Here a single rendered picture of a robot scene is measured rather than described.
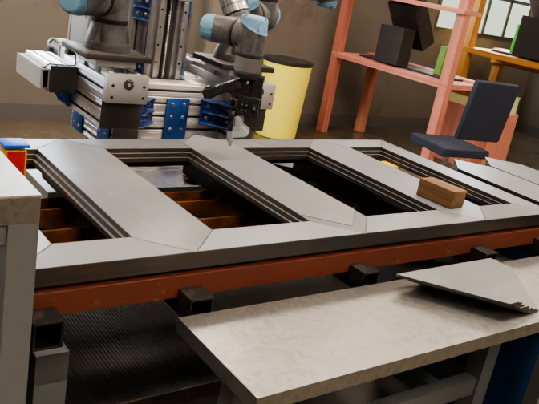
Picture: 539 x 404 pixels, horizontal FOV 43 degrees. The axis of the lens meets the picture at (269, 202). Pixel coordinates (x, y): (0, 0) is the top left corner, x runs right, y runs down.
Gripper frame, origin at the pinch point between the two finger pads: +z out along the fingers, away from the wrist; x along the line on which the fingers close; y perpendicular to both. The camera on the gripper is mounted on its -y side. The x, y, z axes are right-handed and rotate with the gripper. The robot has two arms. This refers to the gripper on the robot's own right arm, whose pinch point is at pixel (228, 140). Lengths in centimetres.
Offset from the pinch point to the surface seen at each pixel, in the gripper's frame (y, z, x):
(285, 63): -11, 23, 392
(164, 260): 1, 6, -75
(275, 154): 12.9, 6.6, 21.1
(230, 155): 1.1, 4.6, 2.3
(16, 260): -11, -6, -110
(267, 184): 14.3, 4.7, -19.2
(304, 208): 24.8, 4.7, -32.1
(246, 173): 7.9, 4.7, -12.9
